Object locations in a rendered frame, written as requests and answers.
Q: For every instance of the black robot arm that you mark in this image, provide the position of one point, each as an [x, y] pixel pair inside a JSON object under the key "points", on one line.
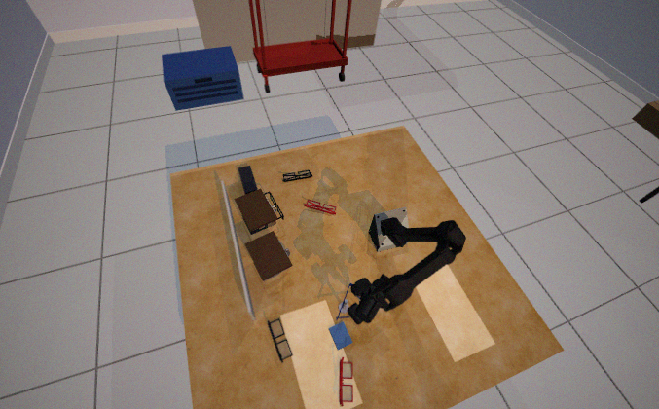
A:
{"points": [[399, 288]]}

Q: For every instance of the red glasses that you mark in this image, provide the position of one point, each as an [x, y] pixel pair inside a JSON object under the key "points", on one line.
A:
{"points": [[316, 205], [346, 391]]}

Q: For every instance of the grey flat panel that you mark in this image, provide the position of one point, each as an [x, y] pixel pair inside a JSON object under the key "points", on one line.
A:
{"points": [[240, 265]]}

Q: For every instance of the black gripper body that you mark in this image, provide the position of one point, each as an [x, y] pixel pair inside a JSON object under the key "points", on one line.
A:
{"points": [[351, 310]]}

